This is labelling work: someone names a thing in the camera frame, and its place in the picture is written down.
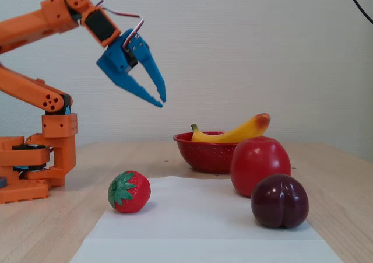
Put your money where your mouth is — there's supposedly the orange robot base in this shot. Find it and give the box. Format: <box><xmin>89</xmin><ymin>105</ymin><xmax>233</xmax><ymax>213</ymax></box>
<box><xmin>0</xmin><ymin>112</ymin><xmax>79</xmax><ymax>205</ymax></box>

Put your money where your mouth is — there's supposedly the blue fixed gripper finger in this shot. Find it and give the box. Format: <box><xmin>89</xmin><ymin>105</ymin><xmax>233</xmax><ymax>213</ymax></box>
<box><xmin>115</xmin><ymin>73</ymin><xmax>164</xmax><ymax>108</ymax></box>

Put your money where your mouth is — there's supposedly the white paper sheet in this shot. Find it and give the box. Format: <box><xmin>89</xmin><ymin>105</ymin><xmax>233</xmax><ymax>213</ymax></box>
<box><xmin>69</xmin><ymin>175</ymin><xmax>345</xmax><ymax>263</ymax></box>

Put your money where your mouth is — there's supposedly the dark purple plastic plum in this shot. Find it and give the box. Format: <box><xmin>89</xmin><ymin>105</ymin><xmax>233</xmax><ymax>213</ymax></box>
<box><xmin>250</xmin><ymin>173</ymin><xmax>310</xmax><ymax>230</ymax></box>

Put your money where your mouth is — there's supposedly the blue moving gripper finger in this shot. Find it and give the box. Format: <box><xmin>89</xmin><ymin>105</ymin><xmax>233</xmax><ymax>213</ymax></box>
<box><xmin>128</xmin><ymin>32</ymin><xmax>167</xmax><ymax>103</ymax></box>

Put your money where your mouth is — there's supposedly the white red black servo wire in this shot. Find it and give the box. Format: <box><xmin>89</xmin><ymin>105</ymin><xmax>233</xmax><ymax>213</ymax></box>
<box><xmin>94</xmin><ymin>0</ymin><xmax>145</xmax><ymax>50</ymax></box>

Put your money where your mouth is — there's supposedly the yellow plastic banana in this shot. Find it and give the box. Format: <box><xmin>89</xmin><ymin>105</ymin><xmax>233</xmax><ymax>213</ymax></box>
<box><xmin>190</xmin><ymin>113</ymin><xmax>272</xmax><ymax>144</ymax></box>

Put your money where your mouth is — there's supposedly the red plastic apple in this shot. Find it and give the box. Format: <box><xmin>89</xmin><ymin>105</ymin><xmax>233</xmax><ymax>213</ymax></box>
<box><xmin>230</xmin><ymin>135</ymin><xmax>293</xmax><ymax>198</ymax></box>

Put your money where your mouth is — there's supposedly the red plastic strawberry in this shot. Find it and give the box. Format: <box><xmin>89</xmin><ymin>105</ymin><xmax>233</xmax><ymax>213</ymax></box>
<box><xmin>107</xmin><ymin>170</ymin><xmax>152</xmax><ymax>215</ymax></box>

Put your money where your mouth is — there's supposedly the blue gripper body black motor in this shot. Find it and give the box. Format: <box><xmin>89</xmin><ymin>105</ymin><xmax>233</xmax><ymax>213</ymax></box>
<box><xmin>96</xmin><ymin>28</ymin><xmax>139</xmax><ymax>85</ymax></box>

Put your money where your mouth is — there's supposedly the red speckled bowl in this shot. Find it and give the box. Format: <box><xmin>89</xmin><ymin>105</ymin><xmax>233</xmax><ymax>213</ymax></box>
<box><xmin>172</xmin><ymin>131</ymin><xmax>243</xmax><ymax>175</ymax></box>

